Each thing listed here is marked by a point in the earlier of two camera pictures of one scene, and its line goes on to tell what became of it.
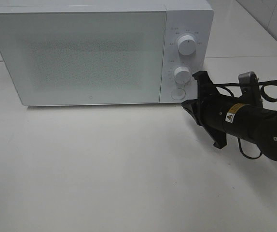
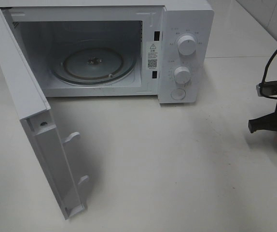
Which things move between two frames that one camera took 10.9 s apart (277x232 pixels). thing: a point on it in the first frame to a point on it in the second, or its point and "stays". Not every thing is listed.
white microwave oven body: x=87 y=52 stays
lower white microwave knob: x=182 y=75 stays
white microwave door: x=63 y=57 to x=34 y=113
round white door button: x=178 y=94 stays
